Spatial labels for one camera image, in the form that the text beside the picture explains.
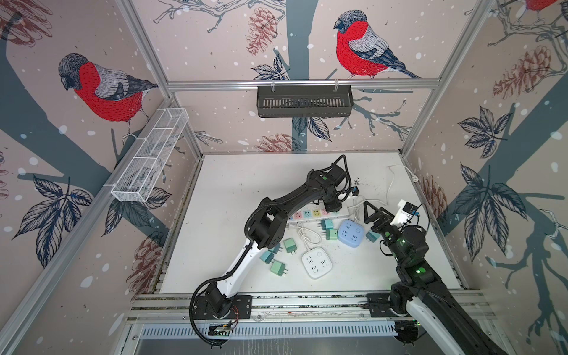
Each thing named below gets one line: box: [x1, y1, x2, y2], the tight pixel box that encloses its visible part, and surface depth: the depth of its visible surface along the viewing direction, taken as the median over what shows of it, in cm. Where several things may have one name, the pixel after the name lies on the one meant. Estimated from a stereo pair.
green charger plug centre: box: [320, 228, 338, 241], surface depth 91 cm
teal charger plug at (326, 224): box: [317, 218, 334, 231], surface depth 94 cm
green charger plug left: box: [283, 237, 298, 256], surface depth 88 cm
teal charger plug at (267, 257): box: [259, 249, 275, 265], surface depth 85 cm
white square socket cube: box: [301, 247, 333, 279], surface depth 83 cm
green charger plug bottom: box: [270, 260, 288, 277], surface depth 83 cm
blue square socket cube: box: [337, 218, 365, 248], surface depth 90 cm
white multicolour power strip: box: [287, 202, 351, 224], surface depth 96 cm
